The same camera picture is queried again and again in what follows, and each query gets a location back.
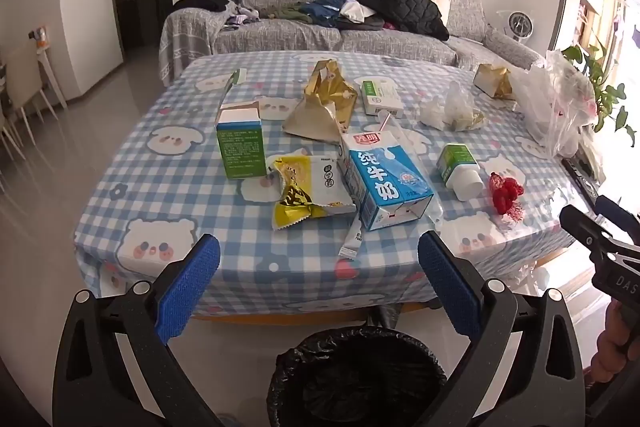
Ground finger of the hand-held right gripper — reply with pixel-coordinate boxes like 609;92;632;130
595;194;640;240
559;204;640;264

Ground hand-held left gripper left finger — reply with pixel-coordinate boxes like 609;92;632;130
52;233;226;427

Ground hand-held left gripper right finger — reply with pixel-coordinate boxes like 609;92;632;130
416;231;591;427

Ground blue white milk carton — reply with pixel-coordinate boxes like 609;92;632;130
339;112;435;232

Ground black lined trash bin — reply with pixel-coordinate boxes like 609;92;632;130
266;327;448;427

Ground clear bag with gold wrappers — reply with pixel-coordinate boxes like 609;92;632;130
442;81;488;132

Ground white green medicine box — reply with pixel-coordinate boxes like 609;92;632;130
361;77;406;116

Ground person's right hand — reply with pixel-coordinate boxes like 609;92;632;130
589;302;640;384

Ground red wrapper scraps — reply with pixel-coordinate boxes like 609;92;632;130
487;172;526;220

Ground blue checked tablecloth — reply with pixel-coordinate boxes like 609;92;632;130
74;51;596;323

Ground grey sachet stick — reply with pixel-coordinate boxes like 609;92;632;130
339;217;365;260

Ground green white small bottle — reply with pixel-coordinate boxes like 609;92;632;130
436;144;483;202

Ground clear plastic bags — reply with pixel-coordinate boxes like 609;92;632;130
510;49;608;158

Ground green potted plant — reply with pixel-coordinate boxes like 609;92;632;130
562;37;636;134

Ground tall green open carton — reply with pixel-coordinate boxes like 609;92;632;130
216;69;265;180

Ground yellow snack packet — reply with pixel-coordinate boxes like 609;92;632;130
270;154;357;230

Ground crumpled white tissue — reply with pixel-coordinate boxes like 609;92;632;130
419;99;451;130

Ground hanging laundry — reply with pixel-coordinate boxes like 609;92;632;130
602;0;640;52

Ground white desk fan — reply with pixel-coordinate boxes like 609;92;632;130
497;9;533;44

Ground gold foil bag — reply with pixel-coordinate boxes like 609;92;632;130
282;59;360;144

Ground beige dining chair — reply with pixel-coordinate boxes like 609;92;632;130
10;42;68;118
0;107;26;168

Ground grey patterned sofa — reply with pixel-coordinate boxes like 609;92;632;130
159;0;546;88

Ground striped cloth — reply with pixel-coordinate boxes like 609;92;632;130
222;2;261;30

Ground dark flat garment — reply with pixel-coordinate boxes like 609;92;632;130
336;14;386;32

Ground olive green garment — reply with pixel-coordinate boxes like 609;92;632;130
260;4;312;20

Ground black quilted jacket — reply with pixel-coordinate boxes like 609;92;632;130
354;0;451;42

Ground white garment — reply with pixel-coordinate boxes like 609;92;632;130
340;0;376;20

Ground blue garment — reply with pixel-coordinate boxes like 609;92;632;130
300;0;361;28

